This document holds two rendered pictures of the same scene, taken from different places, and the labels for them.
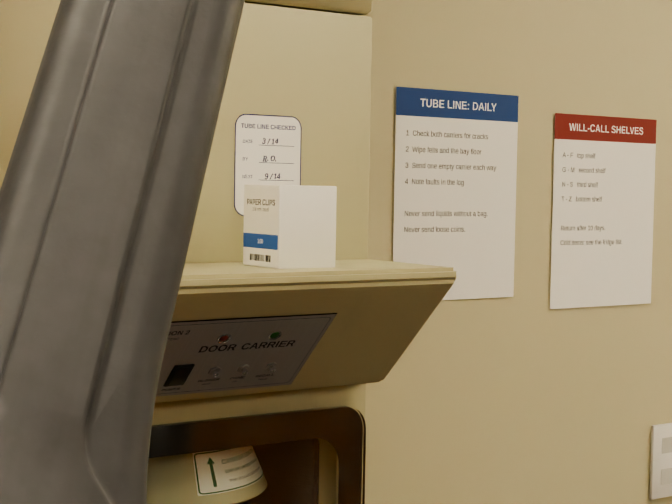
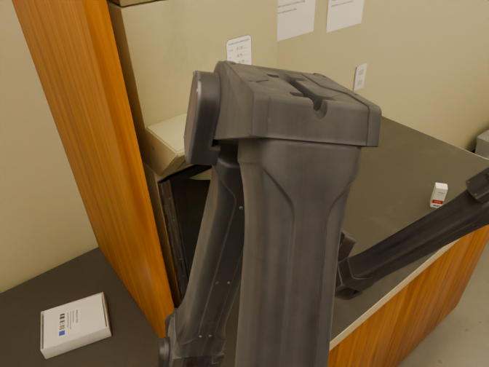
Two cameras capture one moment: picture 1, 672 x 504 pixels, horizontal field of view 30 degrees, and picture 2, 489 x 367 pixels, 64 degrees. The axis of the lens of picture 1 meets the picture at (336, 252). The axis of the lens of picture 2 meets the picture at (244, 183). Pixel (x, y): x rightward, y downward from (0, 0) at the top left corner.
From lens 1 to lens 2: 0.36 m
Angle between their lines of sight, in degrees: 34
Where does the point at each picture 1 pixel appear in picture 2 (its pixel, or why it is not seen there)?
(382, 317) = not seen: hidden behind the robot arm
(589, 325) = (338, 36)
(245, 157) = (231, 57)
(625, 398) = (348, 59)
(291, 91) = (247, 24)
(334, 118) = (263, 30)
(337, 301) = not seen: hidden behind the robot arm
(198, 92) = not seen: outside the picture
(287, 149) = (246, 49)
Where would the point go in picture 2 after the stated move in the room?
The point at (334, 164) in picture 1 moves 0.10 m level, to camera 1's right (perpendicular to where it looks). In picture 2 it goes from (263, 49) to (312, 46)
